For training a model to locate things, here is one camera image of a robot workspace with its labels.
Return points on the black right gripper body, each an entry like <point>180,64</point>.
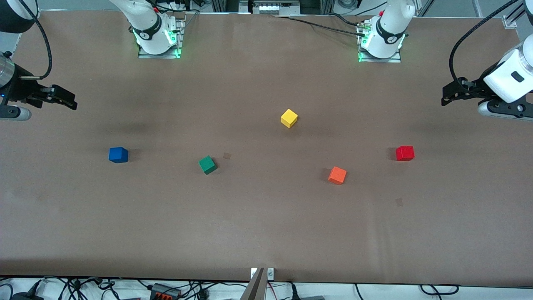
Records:
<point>18,88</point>

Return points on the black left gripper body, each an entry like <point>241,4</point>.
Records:
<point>474,86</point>

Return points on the red wooden block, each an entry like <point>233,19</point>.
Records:
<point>404,153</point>

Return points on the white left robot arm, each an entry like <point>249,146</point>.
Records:
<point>389,37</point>

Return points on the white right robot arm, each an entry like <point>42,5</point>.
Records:
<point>148,25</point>

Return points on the blue wooden block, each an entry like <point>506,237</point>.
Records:
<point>118,155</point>

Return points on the orange wooden block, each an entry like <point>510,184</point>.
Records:
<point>337,175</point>

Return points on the green wooden block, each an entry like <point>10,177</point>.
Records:
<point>207,165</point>

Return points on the yellow wooden block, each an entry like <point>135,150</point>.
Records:
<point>289,118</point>

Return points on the black power adapter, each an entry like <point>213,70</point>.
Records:
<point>25,296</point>

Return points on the grey control box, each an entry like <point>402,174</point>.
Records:
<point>270,7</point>

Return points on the black box with orange connectors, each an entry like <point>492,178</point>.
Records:
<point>164,289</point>

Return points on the black plug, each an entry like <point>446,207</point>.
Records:
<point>293,293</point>

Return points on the grey slanted metal bar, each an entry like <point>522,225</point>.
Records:
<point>255,289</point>

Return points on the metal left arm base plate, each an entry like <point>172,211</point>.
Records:
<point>393,60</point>

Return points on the aluminium corner rail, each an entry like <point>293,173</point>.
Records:
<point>510,21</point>

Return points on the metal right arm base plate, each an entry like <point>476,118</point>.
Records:
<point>166,55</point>

